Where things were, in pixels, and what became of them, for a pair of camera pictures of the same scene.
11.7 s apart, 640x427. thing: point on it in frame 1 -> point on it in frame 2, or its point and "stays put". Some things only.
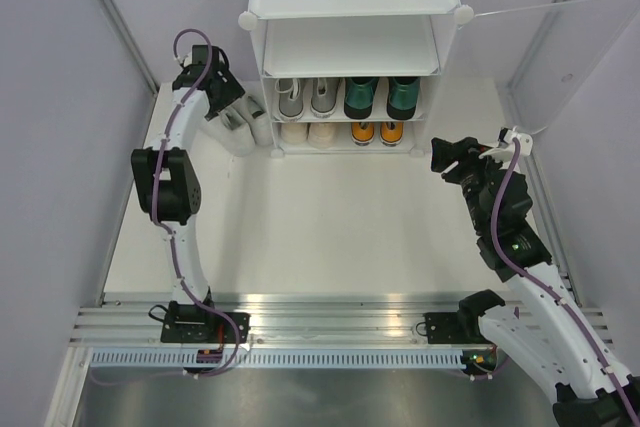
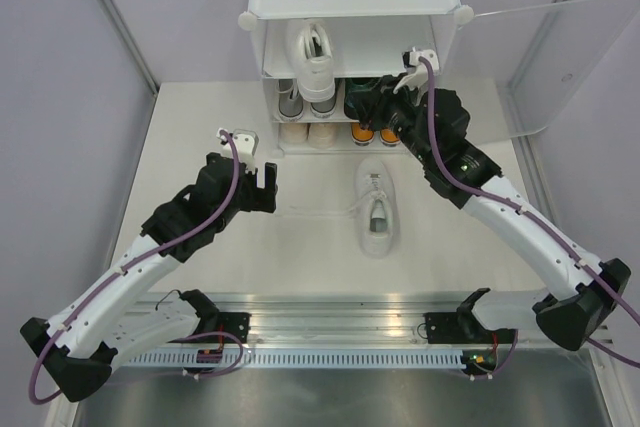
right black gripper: (466, 151) -> (374, 106)
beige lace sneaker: (321, 135) stays put
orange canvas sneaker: (362, 133) stays put
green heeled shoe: (359, 93) stays put
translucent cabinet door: (520, 68) stays put
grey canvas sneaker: (289, 98) stays put
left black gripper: (233, 92) -> (262, 199)
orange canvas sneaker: (391, 132) stays put
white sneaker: (235, 130) -> (310, 48)
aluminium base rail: (132, 320) stays put
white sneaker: (261, 123) -> (377, 208)
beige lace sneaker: (293, 132) stays put
